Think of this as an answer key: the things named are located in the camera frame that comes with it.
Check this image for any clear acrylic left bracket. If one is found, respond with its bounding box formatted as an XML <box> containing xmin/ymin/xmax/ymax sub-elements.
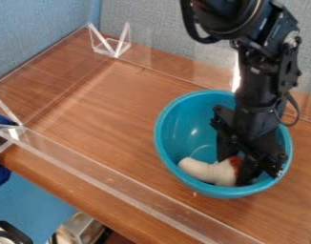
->
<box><xmin>0</xmin><ymin>99</ymin><xmax>24</xmax><ymax>153</ymax></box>

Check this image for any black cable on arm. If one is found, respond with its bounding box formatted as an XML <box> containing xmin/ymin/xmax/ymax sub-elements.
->
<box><xmin>274</xmin><ymin>91</ymin><xmax>302</xmax><ymax>128</ymax></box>

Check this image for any clear acrylic front barrier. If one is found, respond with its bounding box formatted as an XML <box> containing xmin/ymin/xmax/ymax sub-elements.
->
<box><xmin>0</xmin><ymin>127</ymin><xmax>263</xmax><ymax>244</ymax></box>

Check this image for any clear acrylic corner bracket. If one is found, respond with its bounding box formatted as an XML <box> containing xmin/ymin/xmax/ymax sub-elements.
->
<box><xmin>87</xmin><ymin>22</ymin><xmax>131</xmax><ymax>58</ymax></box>

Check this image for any blue plastic bowl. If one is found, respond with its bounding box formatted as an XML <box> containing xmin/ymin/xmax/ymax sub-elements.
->
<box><xmin>155</xmin><ymin>90</ymin><xmax>294</xmax><ymax>198</ymax></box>

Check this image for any clear acrylic back barrier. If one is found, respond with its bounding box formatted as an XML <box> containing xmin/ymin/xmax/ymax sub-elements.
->
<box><xmin>87</xmin><ymin>22</ymin><xmax>311</xmax><ymax>126</ymax></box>

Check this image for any black white object below table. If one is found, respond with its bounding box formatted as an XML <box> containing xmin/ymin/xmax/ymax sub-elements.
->
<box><xmin>0</xmin><ymin>221</ymin><xmax>34</xmax><ymax>244</ymax></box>

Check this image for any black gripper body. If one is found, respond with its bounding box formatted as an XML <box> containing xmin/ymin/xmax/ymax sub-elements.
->
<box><xmin>211</xmin><ymin>105</ymin><xmax>288</xmax><ymax>178</ymax></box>

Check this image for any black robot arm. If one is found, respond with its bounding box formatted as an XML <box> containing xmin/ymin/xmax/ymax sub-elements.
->
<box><xmin>180</xmin><ymin>0</ymin><xmax>302</xmax><ymax>186</ymax></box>

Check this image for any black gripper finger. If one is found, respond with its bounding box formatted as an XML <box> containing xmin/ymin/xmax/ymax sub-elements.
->
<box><xmin>216</xmin><ymin>130</ymin><xmax>242</xmax><ymax>162</ymax></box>
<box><xmin>236</xmin><ymin>155</ymin><xmax>263</xmax><ymax>186</ymax></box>

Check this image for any clear acrylic barrier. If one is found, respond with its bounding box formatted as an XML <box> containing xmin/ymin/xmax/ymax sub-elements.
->
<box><xmin>87</xmin><ymin>22</ymin><xmax>311</xmax><ymax>126</ymax></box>
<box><xmin>0</xmin><ymin>127</ymin><xmax>263</xmax><ymax>244</ymax></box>

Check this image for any white brown toy mushroom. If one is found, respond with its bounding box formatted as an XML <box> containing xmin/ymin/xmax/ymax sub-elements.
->
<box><xmin>179</xmin><ymin>155</ymin><xmax>242</xmax><ymax>187</ymax></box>

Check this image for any clear box below table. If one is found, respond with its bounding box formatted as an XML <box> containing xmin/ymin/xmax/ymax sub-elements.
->
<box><xmin>46</xmin><ymin>212</ymin><xmax>104</xmax><ymax>244</ymax></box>

